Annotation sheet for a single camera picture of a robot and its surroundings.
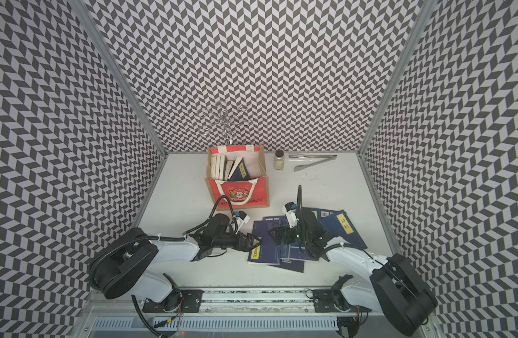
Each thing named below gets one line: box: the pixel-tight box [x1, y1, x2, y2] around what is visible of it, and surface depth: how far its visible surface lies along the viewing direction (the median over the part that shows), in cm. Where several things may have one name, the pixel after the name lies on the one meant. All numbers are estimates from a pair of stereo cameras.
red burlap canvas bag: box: [204, 145, 270, 210], surface depth 88 cm
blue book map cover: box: [247, 219, 281, 266], surface depth 82 cm
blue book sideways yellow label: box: [227, 156, 250, 182], surface depth 93 cm
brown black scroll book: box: [223, 156, 236, 182], surface depth 91 cm
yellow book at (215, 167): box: [210, 154, 221, 180], surface depth 88 cm
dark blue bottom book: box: [275, 259, 305, 274], surface depth 82 cm
